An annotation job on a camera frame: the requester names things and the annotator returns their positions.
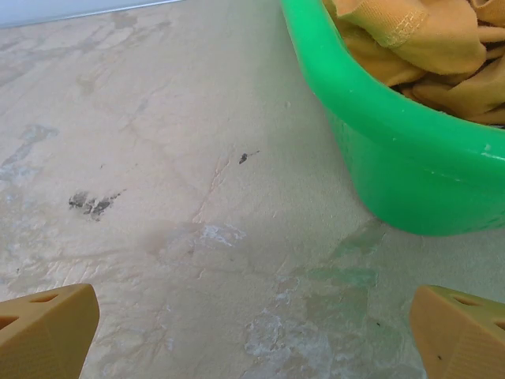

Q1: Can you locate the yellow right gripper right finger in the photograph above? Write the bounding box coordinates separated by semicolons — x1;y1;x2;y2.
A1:
409;284;505;379

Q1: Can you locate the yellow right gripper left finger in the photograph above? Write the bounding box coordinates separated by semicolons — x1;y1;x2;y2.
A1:
0;283;100;379

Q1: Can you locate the green plastic basket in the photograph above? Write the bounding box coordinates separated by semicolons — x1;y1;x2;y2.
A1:
279;0;505;237

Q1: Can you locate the yellow printed t-shirt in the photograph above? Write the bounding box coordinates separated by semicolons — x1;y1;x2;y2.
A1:
322;0;505;126

